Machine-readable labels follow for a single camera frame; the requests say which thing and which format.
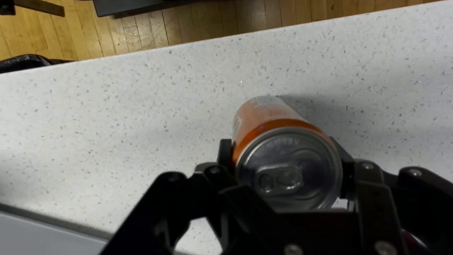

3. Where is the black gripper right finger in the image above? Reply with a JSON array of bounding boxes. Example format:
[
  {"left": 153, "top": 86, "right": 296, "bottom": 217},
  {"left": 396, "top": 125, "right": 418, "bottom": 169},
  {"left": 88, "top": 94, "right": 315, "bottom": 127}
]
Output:
[{"left": 330, "top": 135, "right": 453, "bottom": 255}]

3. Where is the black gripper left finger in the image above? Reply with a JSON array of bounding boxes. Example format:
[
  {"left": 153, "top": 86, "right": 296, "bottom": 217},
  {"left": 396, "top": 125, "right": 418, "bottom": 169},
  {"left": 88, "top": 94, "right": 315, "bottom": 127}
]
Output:
[{"left": 101, "top": 137, "right": 303, "bottom": 255}]

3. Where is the orange soda can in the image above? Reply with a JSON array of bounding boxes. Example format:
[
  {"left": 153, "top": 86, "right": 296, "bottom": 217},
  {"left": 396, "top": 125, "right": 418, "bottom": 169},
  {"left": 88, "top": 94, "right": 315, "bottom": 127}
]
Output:
[{"left": 231, "top": 94, "right": 345, "bottom": 212}]

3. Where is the dark grey flat object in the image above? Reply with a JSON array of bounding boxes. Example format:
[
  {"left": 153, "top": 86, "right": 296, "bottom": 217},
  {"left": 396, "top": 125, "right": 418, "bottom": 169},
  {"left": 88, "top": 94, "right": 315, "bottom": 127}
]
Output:
[{"left": 91, "top": 0, "right": 200, "bottom": 18}]

